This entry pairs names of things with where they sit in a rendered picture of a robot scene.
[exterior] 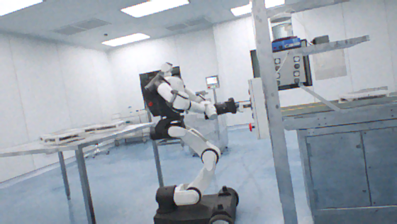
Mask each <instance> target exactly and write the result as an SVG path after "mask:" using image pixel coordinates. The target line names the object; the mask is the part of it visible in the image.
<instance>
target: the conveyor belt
mask: <svg viewBox="0 0 397 224"><path fill-rule="evenodd" d="M394 102H397V101H389V102H382V103H373V104H367V105H363V106H374V105H379V104H385V103H394ZM354 107H360V106H348V107H342V108H340V109H344V108H354ZM324 111H334V109H328V110H322V111H313V112H307V113H298V114H288V115H283V116H282V117H284V116H294V115H304V114H309V113H319V112H324Z"/></svg>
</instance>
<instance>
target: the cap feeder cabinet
mask: <svg viewBox="0 0 397 224"><path fill-rule="evenodd" d="M205 115H206V114H204V113H194V112H193V113H188V114H185V115H184V124H185V125H188V126H190V127H191V128H193V129H194V130H197V131H198V132H199V133H200V134H202V136H204V137H205V138H206V139H207V141H209V142H210V143H211V144H213V145H215V146H216V147H218V148H219V149H220V151H221V155H222V154H223V153H222V151H223V149H224V148H225V147H227V146H228V143H229V139H228V132H227V128H226V123H225V115H224V114H221V115H218V117H217V118H216V119H215V120H213V121H211V120H210V119H208V120H206V119H205ZM189 152H190V154H193V155H192V157H194V156H195V155H194V154H196V152H195V151H194V150H193V149H192V148H191V147H190V146H189Z"/></svg>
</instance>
